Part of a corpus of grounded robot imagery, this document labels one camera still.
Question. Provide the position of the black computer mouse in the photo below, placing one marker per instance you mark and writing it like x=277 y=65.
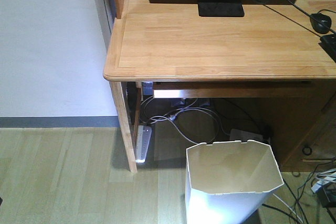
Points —
x=320 y=23

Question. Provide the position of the black keyboard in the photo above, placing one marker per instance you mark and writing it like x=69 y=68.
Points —
x=328 y=43

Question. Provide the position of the white box under desk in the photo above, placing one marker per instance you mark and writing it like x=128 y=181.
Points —
x=244 y=136

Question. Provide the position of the white plastic trash bin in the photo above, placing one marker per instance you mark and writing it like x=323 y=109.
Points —
x=226 y=182

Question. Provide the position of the black monitor stand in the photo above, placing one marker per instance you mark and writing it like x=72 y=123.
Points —
x=220 y=8

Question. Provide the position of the white power strip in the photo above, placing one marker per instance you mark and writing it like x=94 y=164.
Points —
x=142 y=143

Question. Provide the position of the wooden desk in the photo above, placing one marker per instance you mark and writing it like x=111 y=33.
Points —
x=270 y=53

